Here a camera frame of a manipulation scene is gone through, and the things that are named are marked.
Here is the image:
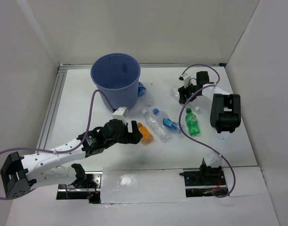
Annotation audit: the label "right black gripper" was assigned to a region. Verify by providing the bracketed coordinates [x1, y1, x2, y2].
[178, 81, 200, 105]

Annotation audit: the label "clear crushed bottle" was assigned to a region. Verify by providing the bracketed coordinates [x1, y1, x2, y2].
[170, 86, 200, 113]

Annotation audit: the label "orange juice bottle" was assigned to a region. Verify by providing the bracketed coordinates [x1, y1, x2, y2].
[137, 123, 153, 145]

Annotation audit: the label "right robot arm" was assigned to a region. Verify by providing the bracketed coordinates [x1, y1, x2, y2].
[178, 71, 241, 185]

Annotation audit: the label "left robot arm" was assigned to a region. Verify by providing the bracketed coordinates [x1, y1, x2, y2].
[0, 119, 143, 200]

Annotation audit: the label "blue label bottle behind bin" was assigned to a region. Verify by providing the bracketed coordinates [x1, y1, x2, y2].
[138, 82, 154, 106]

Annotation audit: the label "blue plastic bin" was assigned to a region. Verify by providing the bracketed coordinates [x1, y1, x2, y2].
[90, 53, 141, 110]

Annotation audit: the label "clear bottle white cap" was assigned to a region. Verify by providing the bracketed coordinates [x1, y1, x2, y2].
[141, 109, 170, 142]

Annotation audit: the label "green soda bottle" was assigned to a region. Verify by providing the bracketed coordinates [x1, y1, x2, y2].
[185, 108, 200, 136]

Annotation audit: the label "clear bottle blue cap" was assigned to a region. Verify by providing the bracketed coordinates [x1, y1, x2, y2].
[152, 108, 182, 134]

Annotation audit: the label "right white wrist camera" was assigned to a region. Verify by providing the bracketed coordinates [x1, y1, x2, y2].
[178, 73, 192, 88]

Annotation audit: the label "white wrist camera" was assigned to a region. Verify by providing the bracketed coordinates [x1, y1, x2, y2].
[112, 107, 128, 125]
[178, 73, 192, 88]

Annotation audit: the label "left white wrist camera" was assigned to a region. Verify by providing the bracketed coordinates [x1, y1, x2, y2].
[112, 107, 128, 125]

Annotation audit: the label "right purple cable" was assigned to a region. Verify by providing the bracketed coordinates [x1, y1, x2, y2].
[178, 64, 238, 198]

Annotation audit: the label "purple cable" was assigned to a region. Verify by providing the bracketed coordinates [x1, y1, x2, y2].
[0, 89, 115, 201]
[178, 64, 238, 198]

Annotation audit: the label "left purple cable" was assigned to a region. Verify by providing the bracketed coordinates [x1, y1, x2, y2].
[0, 89, 115, 201]

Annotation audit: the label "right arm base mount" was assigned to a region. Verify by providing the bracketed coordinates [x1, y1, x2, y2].
[179, 164, 228, 198]

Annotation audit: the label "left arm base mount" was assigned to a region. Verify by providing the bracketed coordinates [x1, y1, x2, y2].
[56, 171, 103, 204]

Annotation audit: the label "left aluminium rail frame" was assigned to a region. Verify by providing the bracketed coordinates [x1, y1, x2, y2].
[36, 66, 68, 149]

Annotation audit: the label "back aluminium rail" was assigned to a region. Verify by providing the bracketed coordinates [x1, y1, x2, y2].
[58, 63, 227, 70]

